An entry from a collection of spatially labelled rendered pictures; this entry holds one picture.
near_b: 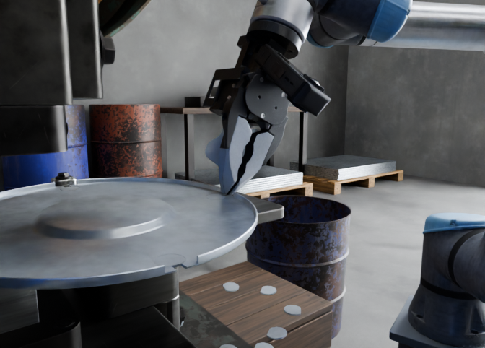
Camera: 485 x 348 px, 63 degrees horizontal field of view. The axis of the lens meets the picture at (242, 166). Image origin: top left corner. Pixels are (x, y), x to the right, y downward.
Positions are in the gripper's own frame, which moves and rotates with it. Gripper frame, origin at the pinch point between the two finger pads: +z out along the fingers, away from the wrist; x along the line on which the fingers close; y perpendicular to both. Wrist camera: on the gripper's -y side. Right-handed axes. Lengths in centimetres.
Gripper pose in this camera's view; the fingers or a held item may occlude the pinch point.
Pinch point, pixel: (233, 185)
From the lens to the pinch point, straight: 47.0
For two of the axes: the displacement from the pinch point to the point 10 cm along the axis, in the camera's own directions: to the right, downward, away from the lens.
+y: -6.3, -1.2, 7.7
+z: -3.3, 9.4, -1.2
